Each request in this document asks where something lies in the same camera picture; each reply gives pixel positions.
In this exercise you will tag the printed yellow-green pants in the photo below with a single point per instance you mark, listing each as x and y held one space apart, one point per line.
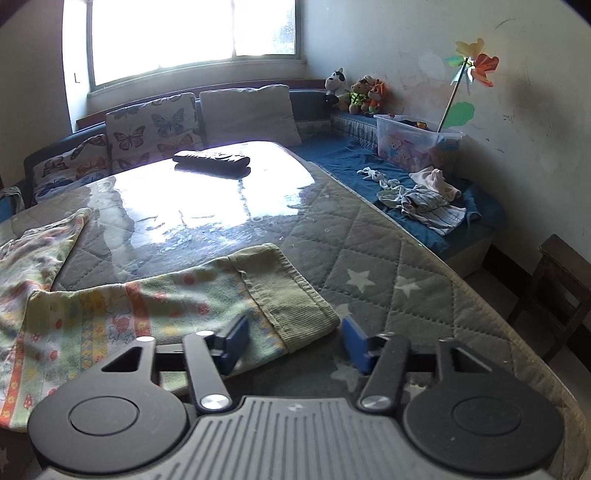
175 300

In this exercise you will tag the blue sofa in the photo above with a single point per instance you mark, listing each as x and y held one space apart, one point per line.
309 108

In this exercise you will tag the blue sofa blanket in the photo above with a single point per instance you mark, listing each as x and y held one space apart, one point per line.
341 161

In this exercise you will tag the striped white garment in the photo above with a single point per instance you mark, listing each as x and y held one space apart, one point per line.
438 214

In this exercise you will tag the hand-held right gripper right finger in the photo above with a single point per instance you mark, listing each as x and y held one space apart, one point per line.
353 342

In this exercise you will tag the orange plush toy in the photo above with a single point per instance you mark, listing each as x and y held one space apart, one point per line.
377 97

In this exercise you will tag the pale green garment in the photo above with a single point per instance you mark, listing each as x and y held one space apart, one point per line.
390 197

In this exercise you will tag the black and white plush toy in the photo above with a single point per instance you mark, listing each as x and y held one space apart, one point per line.
334 87

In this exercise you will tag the plain white pillow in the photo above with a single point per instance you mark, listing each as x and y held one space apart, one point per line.
249 115

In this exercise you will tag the window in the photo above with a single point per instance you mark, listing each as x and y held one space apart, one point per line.
184 32

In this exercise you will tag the black remote control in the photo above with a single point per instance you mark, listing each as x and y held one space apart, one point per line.
212 161

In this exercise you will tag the small butterfly print pillow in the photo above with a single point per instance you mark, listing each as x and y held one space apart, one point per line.
69 170

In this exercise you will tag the dark wooden chair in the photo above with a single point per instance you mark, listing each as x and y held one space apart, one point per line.
558 295

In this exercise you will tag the white socks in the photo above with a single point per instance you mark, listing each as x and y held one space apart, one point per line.
376 175

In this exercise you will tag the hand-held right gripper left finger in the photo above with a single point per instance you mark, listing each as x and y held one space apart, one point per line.
233 342

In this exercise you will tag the grey quilted star table cover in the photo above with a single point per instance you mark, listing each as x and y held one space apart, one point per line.
360 240

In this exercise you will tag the blue grey cloth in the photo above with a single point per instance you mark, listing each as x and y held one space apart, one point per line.
10 203

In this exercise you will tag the clear plastic storage box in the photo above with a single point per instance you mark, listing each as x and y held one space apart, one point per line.
415 143

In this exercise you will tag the large butterfly print pillow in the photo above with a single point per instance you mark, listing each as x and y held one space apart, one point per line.
152 129

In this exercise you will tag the colourful paper pinwheel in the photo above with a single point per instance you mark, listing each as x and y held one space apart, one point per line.
482 69

